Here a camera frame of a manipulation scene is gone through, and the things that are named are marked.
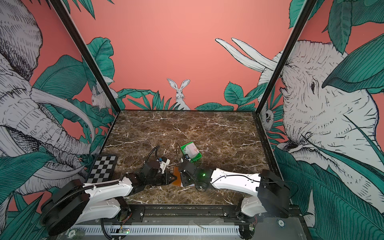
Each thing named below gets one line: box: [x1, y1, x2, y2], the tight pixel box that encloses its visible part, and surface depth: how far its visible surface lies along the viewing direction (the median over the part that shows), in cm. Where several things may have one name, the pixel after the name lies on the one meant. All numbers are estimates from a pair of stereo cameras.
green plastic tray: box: [180, 141, 202, 163], surface depth 96 cm
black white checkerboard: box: [86, 154, 119, 184], surface depth 88 cm
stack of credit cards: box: [183, 142, 200, 159], surface depth 96 cm
